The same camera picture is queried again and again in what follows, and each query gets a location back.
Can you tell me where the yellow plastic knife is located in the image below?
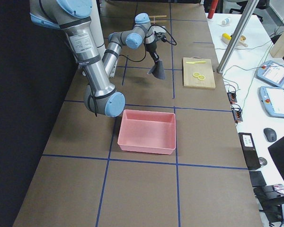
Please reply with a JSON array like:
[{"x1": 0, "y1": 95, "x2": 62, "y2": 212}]
[{"x1": 185, "y1": 61, "x2": 206, "y2": 64}]

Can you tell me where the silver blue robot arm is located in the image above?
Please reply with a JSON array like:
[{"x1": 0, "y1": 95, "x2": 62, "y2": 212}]
[
  {"x1": 102, "y1": 13, "x2": 165, "y2": 79},
  {"x1": 29, "y1": 0, "x2": 125, "y2": 117}
]

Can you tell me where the orange black electronics module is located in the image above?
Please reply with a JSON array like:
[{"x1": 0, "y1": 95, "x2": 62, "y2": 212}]
[
  {"x1": 231, "y1": 107, "x2": 243, "y2": 123},
  {"x1": 227, "y1": 91, "x2": 237, "y2": 104}
]

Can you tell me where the blue teach pendant far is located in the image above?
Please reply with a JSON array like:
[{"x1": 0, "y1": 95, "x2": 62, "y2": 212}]
[{"x1": 256, "y1": 60, "x2": 284, "y2": 87}]

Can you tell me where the blue teach pendant near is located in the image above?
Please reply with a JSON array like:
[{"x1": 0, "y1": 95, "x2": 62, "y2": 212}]
[{"x1": 258, "y1": 86, "x2": 284, "y2": 118}]

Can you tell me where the grey wiping cloth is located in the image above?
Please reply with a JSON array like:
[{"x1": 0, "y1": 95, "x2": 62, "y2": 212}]
[{"x1": 147, "y1": 60, "x2": 166, "y2": 80}]

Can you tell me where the aluminium frame post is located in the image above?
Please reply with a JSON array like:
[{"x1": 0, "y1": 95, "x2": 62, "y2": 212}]
[{"x1": 217, "y1": 0, "x2": 259, "y2": 74}]

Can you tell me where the pink plastic bin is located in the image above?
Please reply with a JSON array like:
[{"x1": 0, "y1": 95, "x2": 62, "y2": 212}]
[{"x1": 117, "y1": 109, "x2": 176, "y2": 155}]

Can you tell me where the yellow wooden toy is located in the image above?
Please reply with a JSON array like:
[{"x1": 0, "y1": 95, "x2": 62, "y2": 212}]
[{"x1": 222, "y1": 33, "x2": 249, "y2": 49}]

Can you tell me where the black braided camera cable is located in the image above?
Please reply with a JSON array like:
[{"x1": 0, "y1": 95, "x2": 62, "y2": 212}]
[{"x1": 119, "y1": 25, "x2": 178, "y2": 63}]

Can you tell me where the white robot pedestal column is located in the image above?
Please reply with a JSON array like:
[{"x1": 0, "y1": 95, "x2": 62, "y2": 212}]
[{"x1": 80, "y1": 0, "x2": 116, "y2": 79}]

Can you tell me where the blue teach pendant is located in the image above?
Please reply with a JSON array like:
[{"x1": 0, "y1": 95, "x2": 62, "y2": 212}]
[
  {"x1": 256, "y1": 60, "x2": 284, "y2": 87},
  {"x1": 258, "y1": 86, "x2": 284, "y2": 118}
]

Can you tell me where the wooden cutting board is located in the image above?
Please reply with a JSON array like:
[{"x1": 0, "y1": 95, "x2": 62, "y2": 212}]
[{"x1": 183, "y1": 57, "x2": 216, "y2": 89}]

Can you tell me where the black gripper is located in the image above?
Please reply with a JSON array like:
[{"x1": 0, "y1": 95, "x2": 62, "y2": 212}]
[{"x1": 146, "y1": 42, "x2": 160, "y2": 63}]

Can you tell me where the black computer mouse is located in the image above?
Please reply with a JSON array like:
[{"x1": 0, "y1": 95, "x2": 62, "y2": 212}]
[{"x1": 263, "y1": 128, "x2": 277, "y2": 142}]

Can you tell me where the white small bottle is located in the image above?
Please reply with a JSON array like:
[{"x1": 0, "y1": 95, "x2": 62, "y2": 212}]
[{"x1": 218, "y1": 17, "x2": 231, "y2": 27}]

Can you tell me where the black box with label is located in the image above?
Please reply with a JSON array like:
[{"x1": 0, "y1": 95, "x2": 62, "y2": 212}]
[{"x1": 238, "y1": 132, "x2": 261, "y2": 170}]

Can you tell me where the red bottle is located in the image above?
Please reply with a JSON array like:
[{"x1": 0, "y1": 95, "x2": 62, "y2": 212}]
[{"x1": 207, "y1": 0, "x2": 219, "y2": 19}]

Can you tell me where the lemon slice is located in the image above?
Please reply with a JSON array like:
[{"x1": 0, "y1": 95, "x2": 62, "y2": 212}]
[
  {"x1": 193, "y1": 72, "x2": 200, "y2": 78},
  {"x1": 197, "y1": 75, "x2": 206, "y2": 81}
]

